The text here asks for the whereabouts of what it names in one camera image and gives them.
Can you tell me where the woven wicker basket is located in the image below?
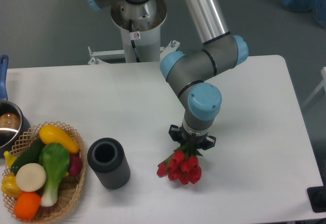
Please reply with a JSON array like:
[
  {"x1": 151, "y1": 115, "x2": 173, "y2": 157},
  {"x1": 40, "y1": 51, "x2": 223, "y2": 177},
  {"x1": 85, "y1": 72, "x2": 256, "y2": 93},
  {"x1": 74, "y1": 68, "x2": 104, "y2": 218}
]
[{"x1": 1, "y1": 121, "x2": 86, "y2": 223}]

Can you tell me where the red tulip bouquet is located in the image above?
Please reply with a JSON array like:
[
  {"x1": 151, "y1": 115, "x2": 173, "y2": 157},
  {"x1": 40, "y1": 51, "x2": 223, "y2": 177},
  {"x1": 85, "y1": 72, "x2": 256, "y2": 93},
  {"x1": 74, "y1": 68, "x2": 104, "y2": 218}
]
[{"x1": 156, "y1": 142, "x2": 202, "y2": 185}]

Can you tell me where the yellow banana tip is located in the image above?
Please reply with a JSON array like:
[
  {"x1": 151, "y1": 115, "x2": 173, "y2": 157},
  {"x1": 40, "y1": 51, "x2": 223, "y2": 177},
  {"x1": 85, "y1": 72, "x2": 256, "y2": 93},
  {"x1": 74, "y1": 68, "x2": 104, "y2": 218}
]
[{"x1": 4, "y1": 151, "x2": 17, "y2": 169}]

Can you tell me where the orange fruit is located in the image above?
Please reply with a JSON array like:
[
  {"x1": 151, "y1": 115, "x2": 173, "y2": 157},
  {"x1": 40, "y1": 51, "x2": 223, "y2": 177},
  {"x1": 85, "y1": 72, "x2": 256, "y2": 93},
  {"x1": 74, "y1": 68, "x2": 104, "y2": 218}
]
[{"x1": 14, "y1": 192, "x2": 41, "y2": 221}]

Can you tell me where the blue handled saucepan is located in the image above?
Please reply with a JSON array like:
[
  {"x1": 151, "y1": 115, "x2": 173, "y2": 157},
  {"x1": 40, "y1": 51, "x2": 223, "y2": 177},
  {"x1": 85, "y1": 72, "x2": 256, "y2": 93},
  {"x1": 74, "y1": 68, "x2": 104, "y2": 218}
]
[{"x1": 1, "y1": 54, "x2": 30, "y2": 158}]

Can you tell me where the green bok choy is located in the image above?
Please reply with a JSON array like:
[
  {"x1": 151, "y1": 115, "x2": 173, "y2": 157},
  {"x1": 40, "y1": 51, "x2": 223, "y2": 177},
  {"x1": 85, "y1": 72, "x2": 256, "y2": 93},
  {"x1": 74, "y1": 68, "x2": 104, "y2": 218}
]
[{"x1": 39, "y1": 143, "x2": 70, "y2": 207}]

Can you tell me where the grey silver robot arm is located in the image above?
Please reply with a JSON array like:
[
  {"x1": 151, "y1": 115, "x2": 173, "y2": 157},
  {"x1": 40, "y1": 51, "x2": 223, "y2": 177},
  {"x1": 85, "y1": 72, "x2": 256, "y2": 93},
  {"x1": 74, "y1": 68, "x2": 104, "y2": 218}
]
[{"x1": 87, "y1": 0, "x2": 249, "y2": 150}]

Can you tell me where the purple red radish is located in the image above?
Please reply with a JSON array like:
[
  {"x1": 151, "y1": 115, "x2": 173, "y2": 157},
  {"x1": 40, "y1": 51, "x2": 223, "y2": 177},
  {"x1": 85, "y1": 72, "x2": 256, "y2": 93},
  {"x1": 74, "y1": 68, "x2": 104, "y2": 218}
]
[{"x1": 68, "y1": 154, "x2": 83, "y2": 176}]

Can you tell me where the dark grey ribbed vase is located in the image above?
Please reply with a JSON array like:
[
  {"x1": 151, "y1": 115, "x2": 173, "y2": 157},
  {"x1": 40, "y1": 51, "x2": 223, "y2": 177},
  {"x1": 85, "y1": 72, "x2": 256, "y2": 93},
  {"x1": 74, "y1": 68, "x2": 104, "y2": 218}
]
[{"x1": 87, "y1": 137, "x2": 131, "y2": 189}]

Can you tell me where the yellow squash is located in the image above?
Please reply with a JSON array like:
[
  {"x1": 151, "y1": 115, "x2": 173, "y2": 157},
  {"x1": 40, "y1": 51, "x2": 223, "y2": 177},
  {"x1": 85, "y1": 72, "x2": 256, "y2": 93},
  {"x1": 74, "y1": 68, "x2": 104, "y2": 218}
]
[{"x1": 39, "y1": 125, "x2": 80, "y2": 154}]

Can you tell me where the dark green cucumber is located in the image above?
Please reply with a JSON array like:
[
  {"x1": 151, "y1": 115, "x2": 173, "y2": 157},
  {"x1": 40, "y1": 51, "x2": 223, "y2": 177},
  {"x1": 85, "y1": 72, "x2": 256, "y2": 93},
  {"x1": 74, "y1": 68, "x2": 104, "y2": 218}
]
[{"x1": 11, "y1": 137, "x2": 45, "y2": 174}]

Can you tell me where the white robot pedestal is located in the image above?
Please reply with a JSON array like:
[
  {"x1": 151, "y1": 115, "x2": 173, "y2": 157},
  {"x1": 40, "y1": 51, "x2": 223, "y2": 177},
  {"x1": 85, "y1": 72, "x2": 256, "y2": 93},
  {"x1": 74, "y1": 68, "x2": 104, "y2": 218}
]
[{"x1": 88, "y1": 23, "x2": 180, "y2": 65}]

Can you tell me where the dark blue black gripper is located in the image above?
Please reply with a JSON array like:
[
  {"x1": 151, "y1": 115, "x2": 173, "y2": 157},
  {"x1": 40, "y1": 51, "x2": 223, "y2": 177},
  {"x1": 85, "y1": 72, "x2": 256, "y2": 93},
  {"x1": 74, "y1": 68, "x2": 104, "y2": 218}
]
[{"x1": 169, "y1": 125, "x2": 216, "y2": 150}]

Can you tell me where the black device at table edge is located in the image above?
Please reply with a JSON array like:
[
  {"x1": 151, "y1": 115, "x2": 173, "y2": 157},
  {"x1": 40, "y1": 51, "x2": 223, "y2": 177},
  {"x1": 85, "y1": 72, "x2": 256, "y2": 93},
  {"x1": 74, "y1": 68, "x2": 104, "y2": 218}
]
[{"x1": 307, "y1": 186, "x2": 325, "y2": 213}]

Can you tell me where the yellow bell pepper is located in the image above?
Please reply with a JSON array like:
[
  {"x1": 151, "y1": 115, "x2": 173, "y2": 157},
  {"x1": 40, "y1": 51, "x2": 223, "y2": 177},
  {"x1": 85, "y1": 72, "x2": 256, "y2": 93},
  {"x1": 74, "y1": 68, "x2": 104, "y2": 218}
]
[{"x1": 1, "y1": 173, "x2": 23, "y2": 198}]

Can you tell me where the white furniture leg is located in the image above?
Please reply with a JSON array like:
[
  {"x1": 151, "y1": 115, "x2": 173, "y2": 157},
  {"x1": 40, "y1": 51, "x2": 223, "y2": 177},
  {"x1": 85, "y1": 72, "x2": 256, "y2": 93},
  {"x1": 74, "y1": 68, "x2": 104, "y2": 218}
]
[{"x1": 302, "y1": 67, "x2": 325, "y2": 110}]

